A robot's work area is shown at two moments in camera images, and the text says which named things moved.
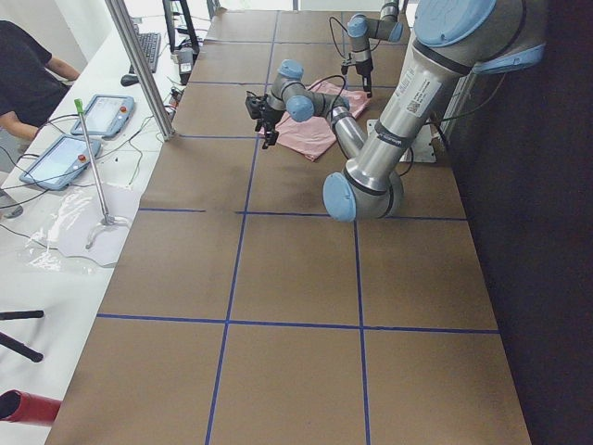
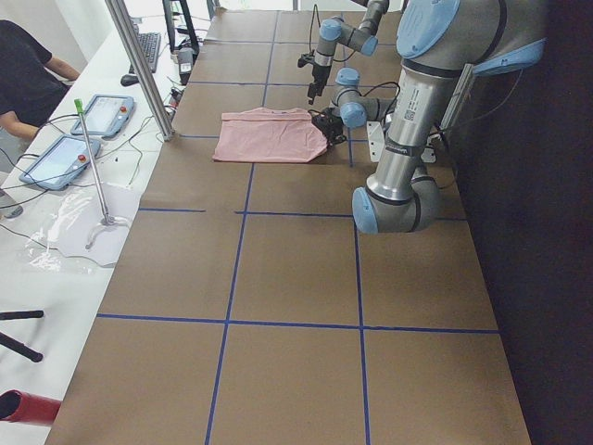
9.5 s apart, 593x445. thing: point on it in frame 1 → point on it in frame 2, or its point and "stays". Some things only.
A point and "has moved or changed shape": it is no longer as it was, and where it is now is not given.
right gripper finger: [367, 84] → [319, 87]
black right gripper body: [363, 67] → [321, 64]
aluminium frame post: [119, 12] stays
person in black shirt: [31, 80] stays
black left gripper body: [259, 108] → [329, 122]
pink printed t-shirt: [309, 139] has moved or changed shape
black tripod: [16, 345] stays
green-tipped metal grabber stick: [107, 220] stays
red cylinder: [23, 407] stays
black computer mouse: [128, 80] stays
